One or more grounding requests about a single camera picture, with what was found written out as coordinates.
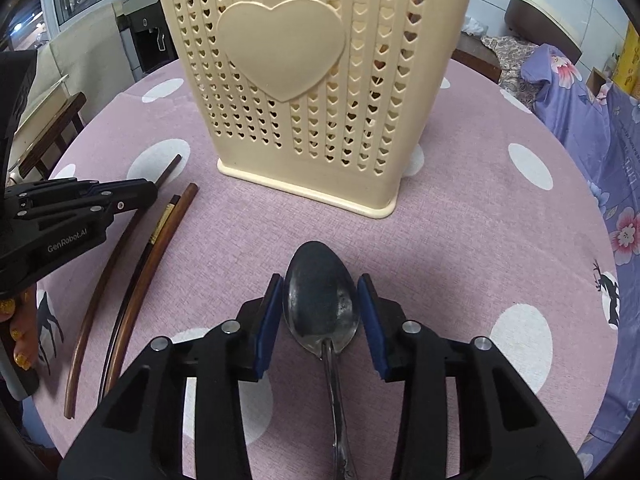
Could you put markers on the wooden chair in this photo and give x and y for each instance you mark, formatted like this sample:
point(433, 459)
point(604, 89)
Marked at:
point(52, 134)

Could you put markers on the left hand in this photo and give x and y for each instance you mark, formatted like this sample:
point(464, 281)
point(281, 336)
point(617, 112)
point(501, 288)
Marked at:
point(21, 313)

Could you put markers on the purple floral cloth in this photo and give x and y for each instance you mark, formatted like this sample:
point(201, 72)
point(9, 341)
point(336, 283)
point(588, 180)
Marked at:
point(600, 131)

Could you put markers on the brown rice cooker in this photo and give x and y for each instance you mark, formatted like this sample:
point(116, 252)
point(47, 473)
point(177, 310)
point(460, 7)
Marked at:
point(537, 22)

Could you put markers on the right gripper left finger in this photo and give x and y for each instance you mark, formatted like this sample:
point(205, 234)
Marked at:
point(136, 430)

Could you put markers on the water dispenser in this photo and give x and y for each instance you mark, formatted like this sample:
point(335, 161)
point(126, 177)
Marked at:
point(145, 36)

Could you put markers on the dark wooden sink counter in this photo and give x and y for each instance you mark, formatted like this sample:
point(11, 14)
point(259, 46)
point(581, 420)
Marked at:
point(471, 52)

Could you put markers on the yellow roll package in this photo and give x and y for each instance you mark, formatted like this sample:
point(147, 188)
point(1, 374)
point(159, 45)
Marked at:
point(626, 73)

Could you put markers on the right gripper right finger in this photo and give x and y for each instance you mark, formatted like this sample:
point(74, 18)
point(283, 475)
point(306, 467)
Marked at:
point(466, 413)

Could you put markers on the pink polka dot tablecloth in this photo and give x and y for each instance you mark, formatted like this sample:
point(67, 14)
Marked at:
point(496, 233)

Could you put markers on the beige perforated utensil holder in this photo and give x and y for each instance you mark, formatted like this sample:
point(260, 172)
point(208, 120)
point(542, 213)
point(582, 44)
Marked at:
point(324, 99)

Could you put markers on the metal spoon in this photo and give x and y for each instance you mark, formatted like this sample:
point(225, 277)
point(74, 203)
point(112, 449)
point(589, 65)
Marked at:
point(322, 314)

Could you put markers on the brown chopstick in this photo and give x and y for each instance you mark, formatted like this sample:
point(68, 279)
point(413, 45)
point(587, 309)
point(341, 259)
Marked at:
point(139, 285)
point(72, 384)

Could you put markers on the brown chopstick far left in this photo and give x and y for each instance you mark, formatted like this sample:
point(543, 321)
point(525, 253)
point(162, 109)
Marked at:
point(72, 384)

